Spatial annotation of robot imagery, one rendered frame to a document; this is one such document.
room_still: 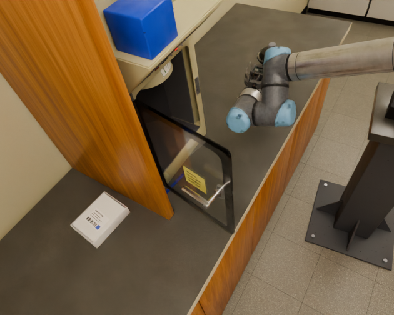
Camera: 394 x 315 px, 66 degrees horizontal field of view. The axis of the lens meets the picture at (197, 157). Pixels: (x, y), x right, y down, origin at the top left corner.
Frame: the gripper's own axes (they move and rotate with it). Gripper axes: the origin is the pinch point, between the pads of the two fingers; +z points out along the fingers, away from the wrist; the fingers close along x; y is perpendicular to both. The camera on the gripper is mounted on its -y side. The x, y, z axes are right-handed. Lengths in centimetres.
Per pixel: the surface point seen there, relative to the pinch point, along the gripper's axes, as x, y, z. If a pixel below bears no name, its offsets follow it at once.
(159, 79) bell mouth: 23.9, 12.2, -37.3
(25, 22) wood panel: 36, 36, -63
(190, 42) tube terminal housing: 20.5, 17.8, -23.6
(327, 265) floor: -57, -112, -3
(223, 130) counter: 10.9, -23.1, -13.1
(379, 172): -56, -44, 13
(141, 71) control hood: 16, 27, -56
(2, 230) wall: 68, -36, -83
